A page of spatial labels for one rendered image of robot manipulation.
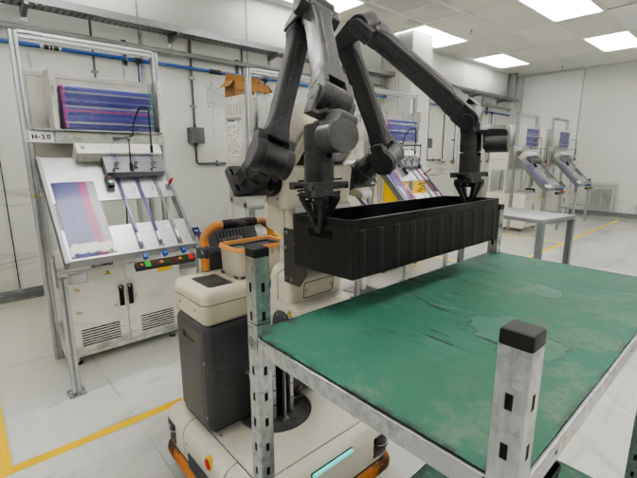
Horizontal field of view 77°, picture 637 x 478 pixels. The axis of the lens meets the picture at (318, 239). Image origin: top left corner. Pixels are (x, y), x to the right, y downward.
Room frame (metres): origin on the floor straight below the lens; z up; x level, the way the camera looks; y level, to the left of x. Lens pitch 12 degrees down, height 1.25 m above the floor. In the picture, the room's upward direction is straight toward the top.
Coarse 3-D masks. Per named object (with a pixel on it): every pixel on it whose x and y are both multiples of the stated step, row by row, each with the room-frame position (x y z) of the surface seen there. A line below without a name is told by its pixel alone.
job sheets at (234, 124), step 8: (232, 120) 3.49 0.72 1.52; (240, 120) 3.41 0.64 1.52; (232, 128) 3.49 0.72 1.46; (240, 128) 3.41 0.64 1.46; (232, 136) 3.49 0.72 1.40; (240, 136) 3.41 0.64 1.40; (232, 144) 3.50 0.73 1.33; (240, 144) 3.41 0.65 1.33; (232, 152) 3.51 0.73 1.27; (240, 152) 3.40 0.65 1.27
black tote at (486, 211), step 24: (336, 216) 0.91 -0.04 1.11; (360, 216) 0.96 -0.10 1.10; (384, 216) 0.77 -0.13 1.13; (408, 216) 0.82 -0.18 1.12; (432, 216) 0.87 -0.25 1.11; (456, 216) 0.94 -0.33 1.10; (480, 216) 1.02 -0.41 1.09; (312, 240) 0.79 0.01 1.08; (336, 240) 0.74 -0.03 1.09; (360, 240) 0.72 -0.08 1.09; (384, 240) 0.76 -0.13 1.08; (408, 240) 0.81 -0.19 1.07; (432, 240) 0.87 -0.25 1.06; (456, 240) 0.94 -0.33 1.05; (480, 240) 1.02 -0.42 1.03; (312, 264) 0.79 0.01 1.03; (336, 264) 0.74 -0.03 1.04; (360, 264) 0.72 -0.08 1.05; (384, 264) 0.76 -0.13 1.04; (408, 264) 0.81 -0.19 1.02
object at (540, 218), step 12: (504, 216) 3.02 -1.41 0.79; (516, 216) 2.94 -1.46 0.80; (528, 216) 2.93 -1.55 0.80; (540, 216) 2.93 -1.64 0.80; (552, 216) 2.93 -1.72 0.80; (564, 216) 2.93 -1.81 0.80; (540, 228) 2.78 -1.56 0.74; (540, 240) 2.77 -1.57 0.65; (540, 252) 2.78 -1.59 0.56; (564, 252) 3.01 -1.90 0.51
